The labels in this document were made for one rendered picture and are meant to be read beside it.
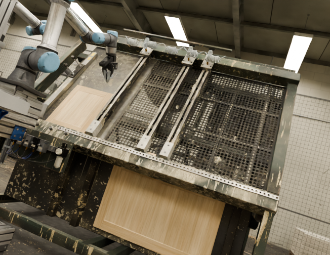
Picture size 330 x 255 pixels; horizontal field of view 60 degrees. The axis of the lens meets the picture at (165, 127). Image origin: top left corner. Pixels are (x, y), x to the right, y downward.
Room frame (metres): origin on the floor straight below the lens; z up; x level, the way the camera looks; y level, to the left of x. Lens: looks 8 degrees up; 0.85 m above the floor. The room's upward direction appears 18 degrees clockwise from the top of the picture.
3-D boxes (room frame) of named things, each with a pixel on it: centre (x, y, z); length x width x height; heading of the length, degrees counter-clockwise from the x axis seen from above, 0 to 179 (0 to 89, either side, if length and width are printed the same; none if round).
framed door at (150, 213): (2.20, -0.14, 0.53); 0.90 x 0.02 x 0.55; 74
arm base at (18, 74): (1.68, 0.89, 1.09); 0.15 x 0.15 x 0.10
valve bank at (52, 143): (2.15, 0.86, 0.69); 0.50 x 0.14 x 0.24; 74
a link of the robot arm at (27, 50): (1.68, 0.88, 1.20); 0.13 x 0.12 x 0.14; 58
